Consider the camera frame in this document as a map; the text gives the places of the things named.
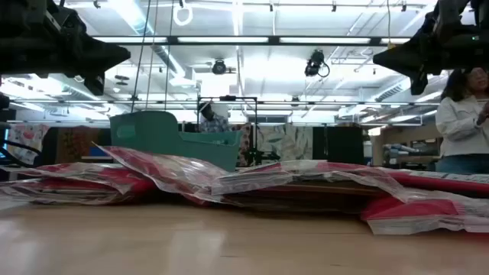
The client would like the teal plastic basket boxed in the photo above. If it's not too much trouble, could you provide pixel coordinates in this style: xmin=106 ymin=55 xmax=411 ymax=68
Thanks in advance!
xmin=109 ymin=110 xmax=244 ymax=173

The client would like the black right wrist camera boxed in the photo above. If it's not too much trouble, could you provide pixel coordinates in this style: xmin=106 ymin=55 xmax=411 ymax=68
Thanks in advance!
xmin=423 ymin=0 xmax=489 ymax=28

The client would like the red popcorn bag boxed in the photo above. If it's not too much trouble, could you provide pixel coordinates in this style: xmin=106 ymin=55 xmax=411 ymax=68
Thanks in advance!
xmin=361 ymin=189 xmax=489 ymax=235
xmin=93 ymin=143 xmax=230 ymax=205
xmin=377 ymin=167 xmax=489 ymax=199
xmin=212 ymin=159 xmax=408 ymax=213
xmin=0 ymin=161 xmax=156 ymax=206

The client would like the wooden workbench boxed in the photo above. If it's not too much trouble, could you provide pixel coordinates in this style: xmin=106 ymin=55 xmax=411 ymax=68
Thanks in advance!
xmin=371 ymin=125 xmax=442 ymax=168

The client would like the hanging black cable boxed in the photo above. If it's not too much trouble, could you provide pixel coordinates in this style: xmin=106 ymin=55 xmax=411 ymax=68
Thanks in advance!
xmin=144 ymin=0 xmax=160 ymax=111
xmin=131 ymin=0 xmax=153 ymax=112

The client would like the person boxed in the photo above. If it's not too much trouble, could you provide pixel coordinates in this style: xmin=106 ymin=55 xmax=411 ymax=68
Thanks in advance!
xmin=197 ymin=102 xmax=232 ymax=134
xmin=434 ymin=66 xmax=489 ymax=176

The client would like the white hanging ring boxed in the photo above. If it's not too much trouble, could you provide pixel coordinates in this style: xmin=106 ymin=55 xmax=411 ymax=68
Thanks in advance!
xmin=172 ymin=2 xmax=194 ymax=28

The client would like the black cabinet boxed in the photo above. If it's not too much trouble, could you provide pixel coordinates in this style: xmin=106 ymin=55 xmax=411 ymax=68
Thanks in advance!
xmin=312 ymin=125 xmax=364 ymax=166

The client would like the black crossbar with light panels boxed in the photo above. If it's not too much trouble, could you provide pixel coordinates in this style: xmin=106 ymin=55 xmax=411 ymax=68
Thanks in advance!
xmin=90 ymin=34 xmax=413 ymax=47

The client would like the floral patterned cloth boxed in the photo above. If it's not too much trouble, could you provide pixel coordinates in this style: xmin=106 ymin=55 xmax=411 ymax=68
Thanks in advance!
xmin=6 ymin=123 xmax=50 ymax=166

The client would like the brown patterned cloth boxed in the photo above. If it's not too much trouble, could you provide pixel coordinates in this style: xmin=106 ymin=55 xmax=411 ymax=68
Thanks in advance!
xmin=49 ymin=127 xmax=101 ymax=164

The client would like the leaf patterned panel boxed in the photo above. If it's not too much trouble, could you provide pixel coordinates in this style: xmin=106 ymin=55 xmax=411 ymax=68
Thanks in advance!
xmin=256 ymin=125 xmax=314 ymax=162

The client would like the round black camera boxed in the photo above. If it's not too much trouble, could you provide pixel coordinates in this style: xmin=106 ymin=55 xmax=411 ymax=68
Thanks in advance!
xmin=211 ymin=58 xmax=228 ymax=76

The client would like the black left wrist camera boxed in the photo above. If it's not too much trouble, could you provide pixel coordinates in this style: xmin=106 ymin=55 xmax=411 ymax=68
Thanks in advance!
xmin=0 ymin=0 xmax=88 ymax=35

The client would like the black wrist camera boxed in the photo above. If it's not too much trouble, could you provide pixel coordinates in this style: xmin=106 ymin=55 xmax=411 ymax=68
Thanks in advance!
xmin=0 ymin=0 xmax=88 ymax=35
xmin=423 ymin=0 xmax=489 ymax=28

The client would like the black metal stand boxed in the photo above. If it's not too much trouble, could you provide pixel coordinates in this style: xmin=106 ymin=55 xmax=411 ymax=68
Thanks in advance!
xmin=196 ymin=95 xmax=282 ymax=166

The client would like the black camera with cable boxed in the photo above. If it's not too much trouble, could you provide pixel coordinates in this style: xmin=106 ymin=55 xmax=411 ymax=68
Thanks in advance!
xmin=303 ymin=49 xmax=331 ymax=79

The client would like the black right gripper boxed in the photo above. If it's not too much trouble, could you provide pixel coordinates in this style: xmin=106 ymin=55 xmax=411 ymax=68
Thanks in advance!
xmin=373 ymin=24 xmax=489 ymax=95

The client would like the thin horizontal metal bar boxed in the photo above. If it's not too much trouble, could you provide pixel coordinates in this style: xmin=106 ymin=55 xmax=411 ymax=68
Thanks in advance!
xmin=11 ymin=99 xmax=441 ymax=107

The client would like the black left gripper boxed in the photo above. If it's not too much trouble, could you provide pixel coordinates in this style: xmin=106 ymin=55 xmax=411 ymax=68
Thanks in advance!
xmin=0 ymin=32 xmax=131 ymax=95

